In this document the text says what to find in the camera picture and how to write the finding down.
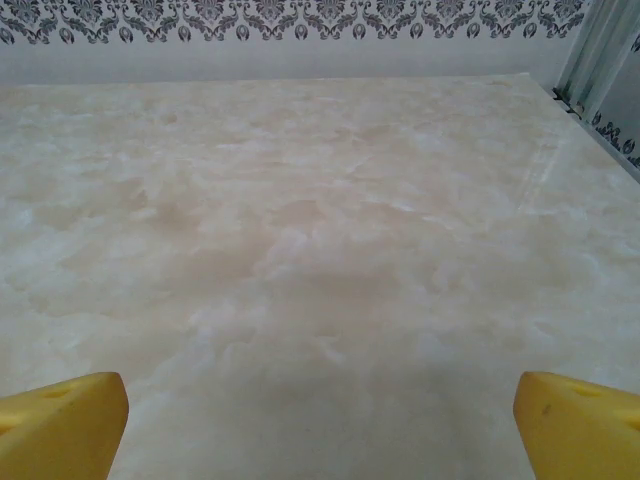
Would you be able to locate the aluminium frame corner post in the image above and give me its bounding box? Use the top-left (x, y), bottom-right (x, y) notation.
top-left (552, 0), bottom-right (640, 126)

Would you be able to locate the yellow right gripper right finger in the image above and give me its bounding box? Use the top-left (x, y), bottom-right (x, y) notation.
top-left (513, 370), bottom-right (640, 480)

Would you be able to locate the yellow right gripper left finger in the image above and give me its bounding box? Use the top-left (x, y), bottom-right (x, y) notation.
top-left (0, 371), bottom-right (131, 480)

